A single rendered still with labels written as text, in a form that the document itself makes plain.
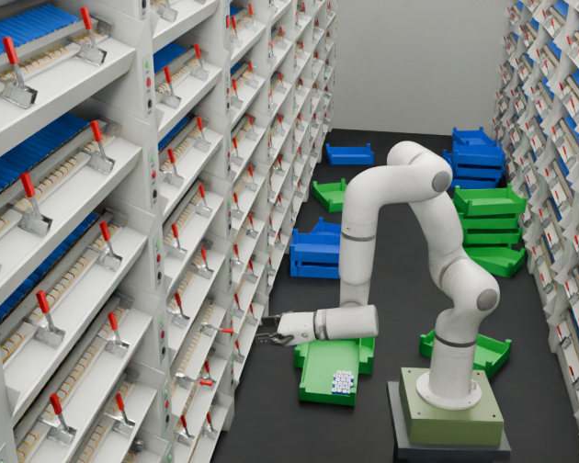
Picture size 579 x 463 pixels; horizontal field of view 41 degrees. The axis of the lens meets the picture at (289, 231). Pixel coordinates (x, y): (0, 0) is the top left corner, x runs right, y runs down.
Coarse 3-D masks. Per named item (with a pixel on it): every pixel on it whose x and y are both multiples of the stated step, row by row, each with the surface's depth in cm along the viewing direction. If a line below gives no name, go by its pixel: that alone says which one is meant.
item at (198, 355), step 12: (204, 300) 246; (216, 300) 248; (228, 300) 247; (216, 312) 245; (216, 324) 240; (204, 336) 232; (180, 348) 223; (192, 348) 225; (204, 348) 227; (192, 360) 221; (180, 372) 214; (192, 372) 216; (192, 384) 212; (180, 396) 206; (180, 408) 202
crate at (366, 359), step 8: (304, 344) 318; (368, 344) 319; (296, 352) 302; (304, 352) 314; (360, 352) 314; (368, 352) 314; (296, 360) 303; (360, 360) 309; (368, 360) 299; (360, 368) 301; (368, 368) 300
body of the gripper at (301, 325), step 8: (296, 312) 216; (304, 312) 215; (312, 312) 214; (280, 320) 214; (288, 320) 212; (296, 320) 211; (304, 320) 210; (312, 320) 208; (280, 328) 209; (288, 328) 208; (296, 328) 208; (304, 328) 207; (312, 328) 207; (296, 336) 208; (304, 336) 209; (312, 336) 208; (288, 344) 209
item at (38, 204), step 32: (64, 128) 143; (96, 128) 136; (128, 128) 153; (0, 160) 124; (32, 160) 128; (64, 160) 134; (96, 160) 138; (128, 160) 147; (0, 192) 117; (32, 192) 113; (64, 192) 128; (96, 192) 132; (0, 224) 113; (32, 224) 114; (64, 224) 120; (0, 256) 107; (32, 256) 110; (0, 288) 102
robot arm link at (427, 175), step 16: (416, 160) 191; (432, 160) 188; (368, 176) 192; (384, 176) 191; (400, 176) 189; (416, 176) 188; (432, 176) 187; (448, 176) 188; (352, 192) 192; (368, 192) 191; (384, 192) 191; (400, 192) 191; (416, 192) 189; (432, 192) 189; (352, 208) 192; (368, 208) 192; (352, 224) 194; (368, 224) 194
